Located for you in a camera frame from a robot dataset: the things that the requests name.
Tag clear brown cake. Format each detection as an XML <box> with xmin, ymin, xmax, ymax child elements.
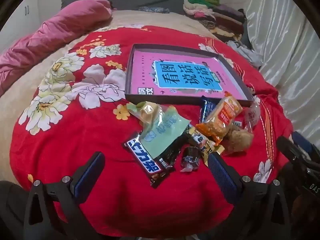
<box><xmin>222</xmin><ymin>124</ymin><xmax>254</xmax><ymax>155</ymax></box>

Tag dark blue snack bar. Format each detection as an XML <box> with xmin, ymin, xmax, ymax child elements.
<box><xmin>199</xmin><ymin>96</ymin><xmax>217</xmax><ymax>123</ymax></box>

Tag white satin curtain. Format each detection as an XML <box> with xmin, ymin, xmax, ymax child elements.
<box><xmin>245</xmin><ymin>0</ymin><xmax>320</xmax><ymax>146</ymax></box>

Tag pink book with blue title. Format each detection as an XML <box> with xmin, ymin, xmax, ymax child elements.
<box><xmin>130</xmin><ymin>49</ymin><xmax>247</xmax><ymax>100</ymax></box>

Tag grey crumpled clothes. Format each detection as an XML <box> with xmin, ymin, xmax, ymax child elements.
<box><xmin>227</xmin><ymin>41</ymin><xmax>263</xmax><ymax>69</ymax></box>

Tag orange biscuit packet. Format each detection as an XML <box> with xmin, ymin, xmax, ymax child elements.
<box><xmin>195</xmin><ymin>93</ymin><xmax>242</xmax><ymax>144</ymax></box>

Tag Snickers chocolate bar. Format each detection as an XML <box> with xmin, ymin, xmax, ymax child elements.
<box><xmin>123</xmin><ymin>132</ymin><xmax>175</xmax><ymax>188</ymax></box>

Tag stack of folded clothes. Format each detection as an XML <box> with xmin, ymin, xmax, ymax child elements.
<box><xmin>183</xmin><ymin>0</ymin><xmax>246</xmax><ymax>43</ymax></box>

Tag white wardrobe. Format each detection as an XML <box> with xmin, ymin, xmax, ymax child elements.
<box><xmin>0</xmin><ymin>0</ymin><xmax>40</xmax><ymax>52</ymax></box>

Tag black candy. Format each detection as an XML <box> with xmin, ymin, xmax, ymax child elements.
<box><xmin>181</xmin><ymin>146</ymin><xmax>201</xmax><ymax>172</ymax></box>

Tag pink quilt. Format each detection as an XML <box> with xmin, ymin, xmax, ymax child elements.
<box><xmin>1</xmin><ymin>0</ymin><xmax>112</xmax><ymax>95</ymax></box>

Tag clear small pastry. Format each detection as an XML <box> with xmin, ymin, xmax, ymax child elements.
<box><xmin>245</xmin><ymin>102</ymin><xmax>260</xmax><ymax>133</ymax></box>

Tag light green snack packet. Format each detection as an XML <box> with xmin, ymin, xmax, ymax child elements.
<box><xmin>126</xmin><ymin>101</ymin><xmax>190</xmax><ymax>159</ymax></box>

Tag blue patterned cloth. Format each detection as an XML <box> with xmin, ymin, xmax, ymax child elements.
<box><xmin>138</xmin><ymin>7</ymin><xmax>170</xmax><ymax>14</ymax></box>

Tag red floral blanket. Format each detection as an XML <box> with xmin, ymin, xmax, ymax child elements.
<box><xmin>10</xmin><ymin>25</ymin><xmax>293</xmax><ymax>237</ymax></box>

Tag yellow snack packet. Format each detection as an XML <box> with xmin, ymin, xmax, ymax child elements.
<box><xmin>184</xmin><ymin>124</ymin><xmax>225</xmax><ymax>166</ymax></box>

